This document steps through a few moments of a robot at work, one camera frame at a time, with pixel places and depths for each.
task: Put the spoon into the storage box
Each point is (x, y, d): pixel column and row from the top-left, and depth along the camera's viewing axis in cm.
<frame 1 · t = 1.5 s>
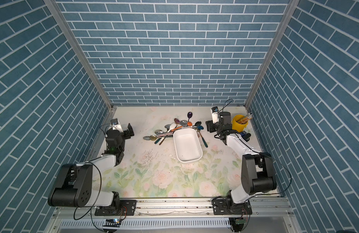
left hand: (125, 125, 89), fingers open
right hand: (212, 120, 92), fingers open
white plastic storage box: (187, 145, 101), on the table
yellow pen cup: (240, 125, 100), point 9 cm above the table
gold spoon green handle: (204, 142, 101), on the table
steel spoon pink handle: (160, 133, 104), point 2 cm above the table
purple spoon: (189, 115, 118), on the table
white ceramic spoon: (172, 125, 107), point 3 cm above the table
orange handled spoon: (188, 124, 110), on the table

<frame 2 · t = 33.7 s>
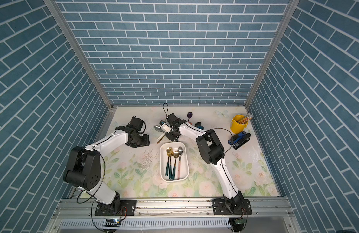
left hand: (149, 143, 92), fingers open
right hand: (170, 135, 103), fingers closed
gold spoon green handle: (169, 149, 94), point 4 cm above the table
steel spoon pink handle: (180, 149, 95), point 3 cm above the table
gold spoon green handle 2: (176, 155, 93), point 2 cm above the table
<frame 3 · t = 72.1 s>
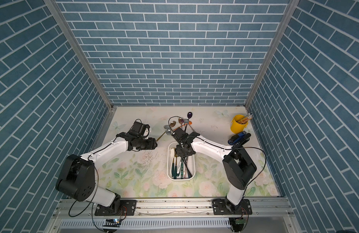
left hand: (156, 145, 89), fingers open
right hand: (182, 153, 88), fingers open
textured steel spoon: (166, 126, 110), on the table
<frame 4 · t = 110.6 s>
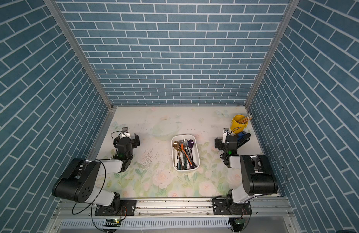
left hand: (130, 134, 91), fingers open
right hand: (226, 137, 96), fingers open
purple spoon: (190, 144, 97), point 3 cm above the table
bronze brown spoon: (175, 145, 96), point 4 cm above the table
